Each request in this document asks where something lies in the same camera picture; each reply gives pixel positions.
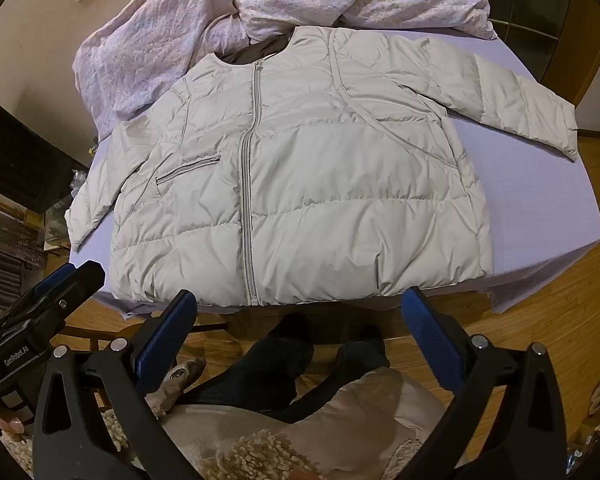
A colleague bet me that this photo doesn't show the white puffer jacket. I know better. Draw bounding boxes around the white puffer jacket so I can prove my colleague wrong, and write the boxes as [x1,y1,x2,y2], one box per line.
[65,25,581,308]

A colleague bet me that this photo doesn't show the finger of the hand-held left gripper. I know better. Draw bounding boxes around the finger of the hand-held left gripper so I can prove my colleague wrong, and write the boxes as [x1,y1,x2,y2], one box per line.
[0,260,106,332]

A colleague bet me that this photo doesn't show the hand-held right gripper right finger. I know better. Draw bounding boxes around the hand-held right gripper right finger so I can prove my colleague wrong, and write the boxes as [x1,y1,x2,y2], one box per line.
[401,287,567,480]

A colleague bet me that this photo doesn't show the grey slipper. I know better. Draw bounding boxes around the grey slipper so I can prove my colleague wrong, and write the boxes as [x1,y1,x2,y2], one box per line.
[145,357,207,417]

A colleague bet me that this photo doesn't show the black flat screen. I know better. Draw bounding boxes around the black flat screen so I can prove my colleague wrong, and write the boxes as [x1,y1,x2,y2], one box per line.
[0,105,91,212]

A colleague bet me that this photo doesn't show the person's dark trousers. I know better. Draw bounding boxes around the person's dark trousers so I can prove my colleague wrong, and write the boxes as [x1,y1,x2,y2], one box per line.
[195,312,392,427]

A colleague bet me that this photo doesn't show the dark cluttered shelf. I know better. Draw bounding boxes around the dark cluttered shelf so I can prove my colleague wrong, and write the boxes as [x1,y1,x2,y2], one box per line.
[0,199,73,313]

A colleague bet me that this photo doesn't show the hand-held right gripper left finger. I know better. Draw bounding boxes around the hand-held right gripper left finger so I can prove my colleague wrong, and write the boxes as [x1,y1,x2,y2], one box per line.
[31,289,199,480]

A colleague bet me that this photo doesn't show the person's left hand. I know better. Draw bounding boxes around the person's left hand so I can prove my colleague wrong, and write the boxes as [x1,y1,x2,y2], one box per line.
[0,404,33,435]

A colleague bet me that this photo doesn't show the pink patterned quilt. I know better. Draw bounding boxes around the pink patterned quilt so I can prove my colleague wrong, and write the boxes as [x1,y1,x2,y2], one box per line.
[72,0,498,137]

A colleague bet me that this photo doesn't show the person's beige coat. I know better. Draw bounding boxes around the person's beige coat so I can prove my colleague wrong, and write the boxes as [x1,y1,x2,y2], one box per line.
[160,366,462,480]

